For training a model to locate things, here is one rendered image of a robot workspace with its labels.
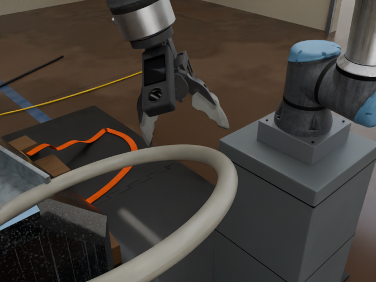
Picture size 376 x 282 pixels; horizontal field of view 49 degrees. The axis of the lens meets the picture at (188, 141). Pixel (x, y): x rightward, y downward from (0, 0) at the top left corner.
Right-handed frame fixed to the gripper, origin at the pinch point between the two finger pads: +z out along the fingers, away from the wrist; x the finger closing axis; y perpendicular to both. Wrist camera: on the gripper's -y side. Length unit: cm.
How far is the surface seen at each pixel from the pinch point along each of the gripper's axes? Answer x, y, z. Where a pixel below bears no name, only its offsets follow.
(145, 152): 11.1, 6.2, 4.2
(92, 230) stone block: 54, 37, 48
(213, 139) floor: 39, 196, 121
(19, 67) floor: 237, 319, 59
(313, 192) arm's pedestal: -20, 34, 47
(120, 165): 17.3, 5.9, 5.8
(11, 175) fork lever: 42.7, 6.4, 2.6
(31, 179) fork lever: 36.6, 3.8, 3.1
